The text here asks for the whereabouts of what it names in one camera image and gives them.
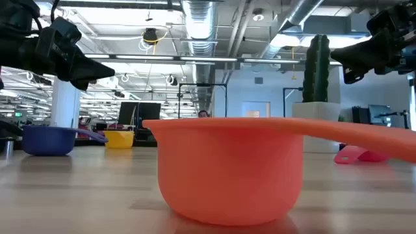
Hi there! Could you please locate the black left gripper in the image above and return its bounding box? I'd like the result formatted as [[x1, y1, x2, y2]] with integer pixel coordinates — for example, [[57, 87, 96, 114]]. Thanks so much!
[[0, 33, 116, 92]]

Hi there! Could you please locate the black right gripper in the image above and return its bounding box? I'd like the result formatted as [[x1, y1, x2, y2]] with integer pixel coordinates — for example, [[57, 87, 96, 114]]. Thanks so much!
[[330, 30, 416, 85]]

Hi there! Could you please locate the yellow measuring cup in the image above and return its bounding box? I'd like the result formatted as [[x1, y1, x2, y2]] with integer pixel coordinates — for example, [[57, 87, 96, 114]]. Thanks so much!
[[103, 129, 135, 150]]

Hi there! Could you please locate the dark blue measuring cup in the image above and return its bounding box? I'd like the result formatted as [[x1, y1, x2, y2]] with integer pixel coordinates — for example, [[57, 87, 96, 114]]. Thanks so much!
[[21, 125, 109, 157]]

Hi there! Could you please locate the pink measuring cup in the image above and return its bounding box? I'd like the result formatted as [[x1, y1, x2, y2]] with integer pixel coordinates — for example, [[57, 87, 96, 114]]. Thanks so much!
[[333, 144, 390, 164]]

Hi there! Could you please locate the orange measuring cup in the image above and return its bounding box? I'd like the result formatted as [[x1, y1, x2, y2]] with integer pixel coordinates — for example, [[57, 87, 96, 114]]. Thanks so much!
[[142, 116, 416, 227]]

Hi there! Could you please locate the monitor on swivel arm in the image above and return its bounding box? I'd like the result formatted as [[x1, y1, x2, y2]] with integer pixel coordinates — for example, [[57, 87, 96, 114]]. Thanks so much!
[[367, 104, 410, 129]]

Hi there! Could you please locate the white building column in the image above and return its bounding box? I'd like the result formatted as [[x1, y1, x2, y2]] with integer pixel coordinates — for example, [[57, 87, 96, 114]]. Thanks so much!
[[50, 76, 81, 129]]

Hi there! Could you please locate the green cactus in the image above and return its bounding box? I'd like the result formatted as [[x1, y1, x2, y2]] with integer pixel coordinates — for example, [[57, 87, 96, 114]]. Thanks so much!
[[302, 33, 332, 103]]

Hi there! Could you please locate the black computer monitor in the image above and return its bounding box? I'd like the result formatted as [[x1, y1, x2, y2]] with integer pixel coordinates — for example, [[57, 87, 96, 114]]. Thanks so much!
[[138, 102, 163, 131], [117, 101, 140, 127]]

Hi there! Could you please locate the white plant pot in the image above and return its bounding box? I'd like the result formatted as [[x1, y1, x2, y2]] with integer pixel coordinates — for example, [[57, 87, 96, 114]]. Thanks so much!
[[291, 101, 342, 154]]

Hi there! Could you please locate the black ceiling device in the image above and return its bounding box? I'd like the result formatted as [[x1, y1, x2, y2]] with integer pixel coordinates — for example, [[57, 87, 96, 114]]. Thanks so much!
[[142, 27, 159, 46]]

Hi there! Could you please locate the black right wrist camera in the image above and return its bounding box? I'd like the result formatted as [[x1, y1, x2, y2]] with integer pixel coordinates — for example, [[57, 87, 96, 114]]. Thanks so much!
[[366, 5, 406, 36]]

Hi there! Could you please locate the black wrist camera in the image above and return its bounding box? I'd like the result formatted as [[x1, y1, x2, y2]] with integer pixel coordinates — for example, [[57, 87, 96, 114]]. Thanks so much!
[[366, 5, 406, 36], [35, 16, 83, 58]]

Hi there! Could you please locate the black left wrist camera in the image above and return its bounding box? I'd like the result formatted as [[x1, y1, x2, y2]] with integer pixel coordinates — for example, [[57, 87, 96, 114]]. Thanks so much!
[[35, 16, 83, 58]]

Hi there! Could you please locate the black metal stand frame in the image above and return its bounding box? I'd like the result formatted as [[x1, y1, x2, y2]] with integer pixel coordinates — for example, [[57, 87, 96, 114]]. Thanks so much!
[[177, 83, 228, 120], [282, 86, 305, 118]]

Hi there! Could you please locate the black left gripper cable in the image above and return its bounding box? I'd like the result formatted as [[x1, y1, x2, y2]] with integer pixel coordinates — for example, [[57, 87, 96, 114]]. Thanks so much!
[[49, 0, 62, 24]]

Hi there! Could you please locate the silver ventilation duct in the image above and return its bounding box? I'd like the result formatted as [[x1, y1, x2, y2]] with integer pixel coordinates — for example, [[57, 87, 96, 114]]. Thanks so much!
[[181, 0, 216, 57]]

